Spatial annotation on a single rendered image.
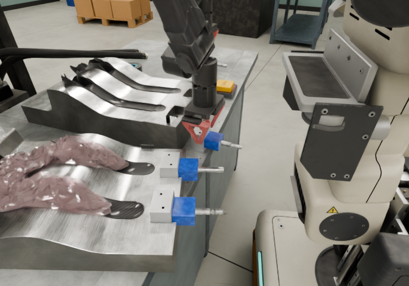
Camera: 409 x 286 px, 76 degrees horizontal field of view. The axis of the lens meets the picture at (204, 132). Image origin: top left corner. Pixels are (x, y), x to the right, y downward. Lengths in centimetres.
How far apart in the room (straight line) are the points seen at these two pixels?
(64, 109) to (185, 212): 49
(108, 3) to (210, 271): 489
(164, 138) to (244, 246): 93
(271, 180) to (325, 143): 131
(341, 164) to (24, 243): 53
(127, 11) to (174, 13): 487
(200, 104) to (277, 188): 122
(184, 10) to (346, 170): 40
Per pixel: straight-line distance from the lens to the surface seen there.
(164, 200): 48
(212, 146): 67
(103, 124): 76
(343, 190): 62
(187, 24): 48
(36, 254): 53
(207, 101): 61
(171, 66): 62
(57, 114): 85
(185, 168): 55
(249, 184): 174
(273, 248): 115
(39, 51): 120
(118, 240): 48
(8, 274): 59
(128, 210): 52
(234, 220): 155
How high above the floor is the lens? 125
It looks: 36 degrees down
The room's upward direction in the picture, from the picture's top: straight up
